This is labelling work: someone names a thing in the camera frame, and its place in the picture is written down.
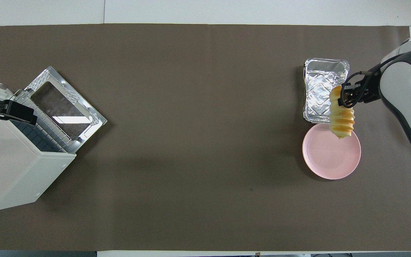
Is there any golden ridged bread loaf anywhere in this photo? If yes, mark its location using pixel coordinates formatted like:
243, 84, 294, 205
329, 85, 355, 139

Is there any pink round plate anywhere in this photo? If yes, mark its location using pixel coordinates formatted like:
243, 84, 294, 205
302, 123, 361, 180

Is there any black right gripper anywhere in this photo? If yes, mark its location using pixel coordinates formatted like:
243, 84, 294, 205
338, 70, 382, 107

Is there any glass oven door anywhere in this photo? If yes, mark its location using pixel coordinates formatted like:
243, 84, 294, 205
25, 66, 107, 145

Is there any aluminium foil tray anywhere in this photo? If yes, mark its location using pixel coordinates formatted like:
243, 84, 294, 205
303, 58, 350, 124

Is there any white toaster oven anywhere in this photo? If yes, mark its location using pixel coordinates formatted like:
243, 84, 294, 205
0, 77, 77, 212

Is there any wire oven rack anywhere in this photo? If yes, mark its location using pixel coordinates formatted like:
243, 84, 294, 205
13, 91, 85, 153

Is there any brown paper table mat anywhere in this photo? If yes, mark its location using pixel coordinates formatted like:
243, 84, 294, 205
0, 24, 411, 251

